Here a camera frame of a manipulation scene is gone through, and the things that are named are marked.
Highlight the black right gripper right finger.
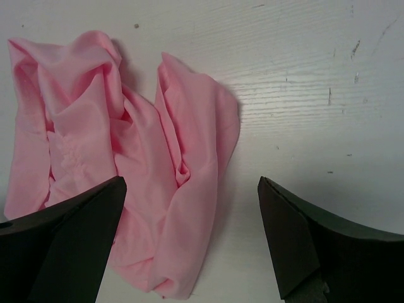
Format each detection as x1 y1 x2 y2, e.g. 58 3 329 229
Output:
258 177 403 302

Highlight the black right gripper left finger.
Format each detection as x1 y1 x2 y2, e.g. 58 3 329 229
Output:
1 176 127 303

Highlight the pink t shirt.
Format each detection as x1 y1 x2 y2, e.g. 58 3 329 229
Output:
4 31 240 300

